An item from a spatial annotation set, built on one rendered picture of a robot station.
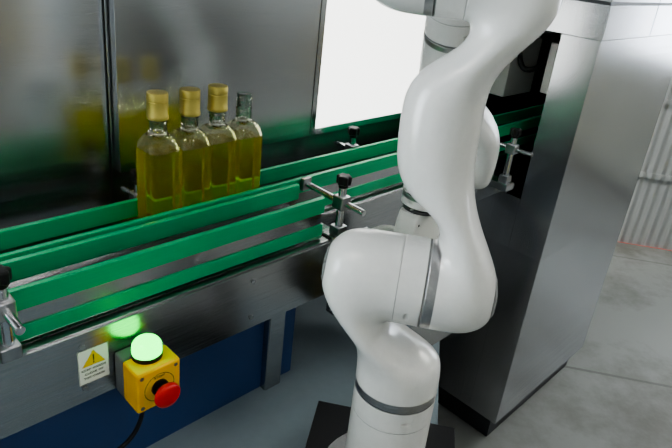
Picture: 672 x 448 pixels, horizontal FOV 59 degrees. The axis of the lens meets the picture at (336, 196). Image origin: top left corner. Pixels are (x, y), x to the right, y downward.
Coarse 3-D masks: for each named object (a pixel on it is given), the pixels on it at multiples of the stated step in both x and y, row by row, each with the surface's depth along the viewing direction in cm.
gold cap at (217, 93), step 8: (208, 88) 103; (216, 88) 102; (224, 88) 103; (208, 96) 104; (216, 96) 103; (224, 96) 103; (208, 104) 104; (216, 104) 103; (224, 104) 104; (216, 112) 104
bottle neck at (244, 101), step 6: (240, 96) 107; (246, 96) 107; (240, 102) 108; (246, 102) 108; (240, 108) 108; (246, 108) 108; (240, 114) 109; (246, 114) 109; (240, 120) 109; (246, 120) 109
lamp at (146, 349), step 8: (144, 336) 88; (152, 336) 88; (136, 344) 87; (144, 344) 86; (152, 344) 87; (160, 344) 88; (136, 352) 86; (144, 352) 86; (152, 352) 86; (160, 352) 88; (136, 360) 87; (144, 360) 86; (152, 360) 87
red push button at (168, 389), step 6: (162, 384) 87; (168, 384) 86; (174, 384) 86; (156, 390) 87; (162, 390) 85; (168, 390) 85; (174, 390) 86; (156, 396) 85; (162, 396) 85; (168, 396) 86; (174, 396) 87; (156, 402) 85; (162, 402) 85; (168, 402) 86; (174, 402) 87
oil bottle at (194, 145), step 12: (180, 132) 101; (192, 132) 101; (204, 132) 103; (180, 144) 100; (192, 144) 101; (204, 144) 102; (180, 156) 101; (192, 156) 102; (204, 156) 103; (180, 168) 102; (192, 168) 102; (204, 168) 104; (180, 180) 103; (192, 180) 103; (204, 180) 105; (180, 192) 104; (192, 192) 104; (204, 192) 106; (180, 204) 105; (192, 204) 105
